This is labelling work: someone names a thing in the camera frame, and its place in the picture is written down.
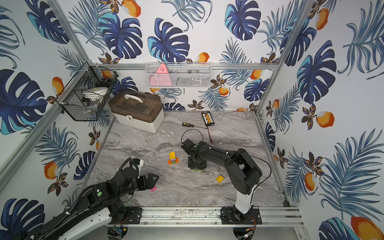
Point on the white object in basket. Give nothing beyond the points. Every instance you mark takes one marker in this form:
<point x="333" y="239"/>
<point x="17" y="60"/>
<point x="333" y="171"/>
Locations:
<point x="95" y="93"/>

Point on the black wire basket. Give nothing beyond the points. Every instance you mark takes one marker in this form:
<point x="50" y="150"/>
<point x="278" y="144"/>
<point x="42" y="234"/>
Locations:
<point x="71" y="99"/>

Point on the pink triangle card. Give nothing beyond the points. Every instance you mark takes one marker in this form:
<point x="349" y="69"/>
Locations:
<point x="161" y="78"/>

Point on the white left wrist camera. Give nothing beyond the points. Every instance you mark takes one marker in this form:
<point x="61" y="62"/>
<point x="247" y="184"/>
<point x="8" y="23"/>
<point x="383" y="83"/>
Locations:
<point x="136" y="164"/>

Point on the black board yellow connectors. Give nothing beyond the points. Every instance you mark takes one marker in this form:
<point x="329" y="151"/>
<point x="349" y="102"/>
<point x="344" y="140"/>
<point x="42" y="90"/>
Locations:
<point x="207" y="117"/>

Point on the yellow lego brick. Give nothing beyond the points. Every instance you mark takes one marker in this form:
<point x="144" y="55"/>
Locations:
<point x="219" y="179"/>
<point x="172" y="156"/>

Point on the clear wall shelf tray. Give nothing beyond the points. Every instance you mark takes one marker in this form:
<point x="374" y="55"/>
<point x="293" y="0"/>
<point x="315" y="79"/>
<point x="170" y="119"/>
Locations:
<point x="184" y="75"/>

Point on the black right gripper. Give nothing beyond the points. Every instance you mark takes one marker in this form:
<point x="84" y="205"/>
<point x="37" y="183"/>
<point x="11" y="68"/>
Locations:
<point x="190" y="166"/>

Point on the white box brown lid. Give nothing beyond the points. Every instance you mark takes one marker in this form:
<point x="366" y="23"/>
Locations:
<point x="138" y="110"/>

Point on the orange lego plate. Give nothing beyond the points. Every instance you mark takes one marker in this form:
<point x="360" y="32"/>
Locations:
<point x="171" y="162"/>

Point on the black yellow screwdriver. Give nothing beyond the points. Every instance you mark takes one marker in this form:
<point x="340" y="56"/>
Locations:
<point x="188" y="125"/>

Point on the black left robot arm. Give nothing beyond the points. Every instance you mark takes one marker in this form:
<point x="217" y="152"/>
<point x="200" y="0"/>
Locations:
<point x="98" y="205"/>

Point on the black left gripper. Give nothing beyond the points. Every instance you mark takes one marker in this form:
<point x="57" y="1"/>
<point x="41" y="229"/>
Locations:
<point x="147" y="181"/>

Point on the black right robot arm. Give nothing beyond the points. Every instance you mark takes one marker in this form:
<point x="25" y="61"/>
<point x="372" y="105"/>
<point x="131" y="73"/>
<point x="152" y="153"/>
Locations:
<point x="243" y="171"/>

